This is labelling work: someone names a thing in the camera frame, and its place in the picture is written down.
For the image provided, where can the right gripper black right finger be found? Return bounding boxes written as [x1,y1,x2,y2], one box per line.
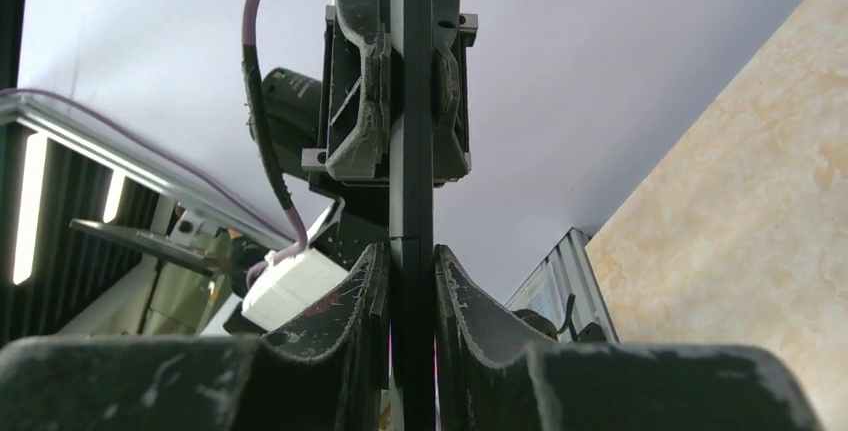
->
[434,245,821,430]

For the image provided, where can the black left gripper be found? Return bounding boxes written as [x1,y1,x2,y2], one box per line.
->
[301,0,480,250]

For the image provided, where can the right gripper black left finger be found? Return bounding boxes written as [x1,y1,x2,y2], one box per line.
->
[1,243,390,430]

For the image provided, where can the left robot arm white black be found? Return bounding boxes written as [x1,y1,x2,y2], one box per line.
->
[242,0,478,253]

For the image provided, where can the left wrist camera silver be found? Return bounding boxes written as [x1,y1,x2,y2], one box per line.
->
[241,249,348,331]

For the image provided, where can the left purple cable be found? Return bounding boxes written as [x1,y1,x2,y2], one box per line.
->
[0,0,310,290]

